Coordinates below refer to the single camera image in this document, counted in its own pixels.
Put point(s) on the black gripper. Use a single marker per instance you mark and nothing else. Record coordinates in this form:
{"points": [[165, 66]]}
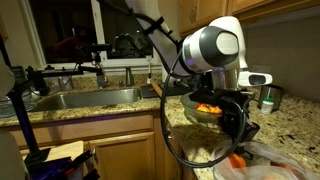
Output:
{"points": [[236, 106]]}

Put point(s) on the black stereo camera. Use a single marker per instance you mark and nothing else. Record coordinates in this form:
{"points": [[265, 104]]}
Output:
{"points": [[96, 48]]}

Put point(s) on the light wooden board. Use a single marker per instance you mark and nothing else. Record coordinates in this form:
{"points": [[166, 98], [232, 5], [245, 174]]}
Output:
{"points": [[63, 150]]}

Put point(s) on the white bottle green cap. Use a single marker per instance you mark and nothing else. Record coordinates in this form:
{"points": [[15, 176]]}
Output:
{"points": [[267, 107]]}

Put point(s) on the glass dish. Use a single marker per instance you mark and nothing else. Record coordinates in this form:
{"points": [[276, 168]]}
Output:
{"points": [[13, 108]]}

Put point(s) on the small cup by sink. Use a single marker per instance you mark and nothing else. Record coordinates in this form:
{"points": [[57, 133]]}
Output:
{"points": [[65, 83]]}

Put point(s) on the black counter mat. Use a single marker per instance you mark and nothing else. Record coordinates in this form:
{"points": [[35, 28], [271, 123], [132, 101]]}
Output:
{"points": [[146, 90]]}

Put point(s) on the stainless steel cup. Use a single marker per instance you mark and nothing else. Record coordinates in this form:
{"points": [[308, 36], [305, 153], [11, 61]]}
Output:
{"points": [[275, 95]]}

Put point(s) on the metal kitchen faucet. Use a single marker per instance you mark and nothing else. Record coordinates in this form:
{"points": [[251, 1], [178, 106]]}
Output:
{"points": [[101, 81]]}

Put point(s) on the bright orange peach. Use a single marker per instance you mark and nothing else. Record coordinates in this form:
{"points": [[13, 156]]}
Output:
{"points": [[237, 161]]}

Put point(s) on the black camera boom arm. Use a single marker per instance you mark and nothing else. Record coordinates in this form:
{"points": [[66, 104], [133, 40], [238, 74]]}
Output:
{"points": [[60, 71]]}

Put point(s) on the wooden base cabinet door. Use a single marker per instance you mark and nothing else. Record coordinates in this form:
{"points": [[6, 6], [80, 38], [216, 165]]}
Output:
{"points": [[123, 156]]}

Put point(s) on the white dish brush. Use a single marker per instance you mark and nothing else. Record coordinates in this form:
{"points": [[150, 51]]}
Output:
{"points": [[150, 78]]}

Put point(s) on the dark tool pile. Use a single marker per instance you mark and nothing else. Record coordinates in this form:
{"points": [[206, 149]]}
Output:
{"points": [[66, 166]]}

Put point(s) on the orange red peach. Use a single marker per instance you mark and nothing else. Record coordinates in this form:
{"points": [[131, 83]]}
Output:
{"points": [[201, 107], [214, 109]]}

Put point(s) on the wooden sink drawer front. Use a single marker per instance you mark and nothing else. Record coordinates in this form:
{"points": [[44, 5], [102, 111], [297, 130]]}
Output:
{"points": [[83, 128]]}

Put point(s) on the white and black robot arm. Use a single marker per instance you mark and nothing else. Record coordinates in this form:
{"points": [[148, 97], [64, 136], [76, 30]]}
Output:
{"points": [[213, 46]]}

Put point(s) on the black camera stand pole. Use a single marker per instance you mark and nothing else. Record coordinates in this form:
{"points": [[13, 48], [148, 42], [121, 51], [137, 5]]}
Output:
{"points": [[23, 123]]}

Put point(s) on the stainless steel sink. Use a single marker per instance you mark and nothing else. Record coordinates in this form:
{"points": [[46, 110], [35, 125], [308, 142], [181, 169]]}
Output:
{"points": [[93, 98]]}

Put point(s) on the dark window white frame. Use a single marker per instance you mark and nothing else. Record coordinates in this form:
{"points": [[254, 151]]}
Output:
{"points": [[66, 26]]}

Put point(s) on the clear plastic bag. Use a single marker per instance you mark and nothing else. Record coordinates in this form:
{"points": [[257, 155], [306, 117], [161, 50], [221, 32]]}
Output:
{"points": [[263, 173]]}

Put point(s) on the large glass bowl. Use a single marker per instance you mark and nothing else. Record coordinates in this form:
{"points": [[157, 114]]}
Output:
{"points": [[193, 115]]}

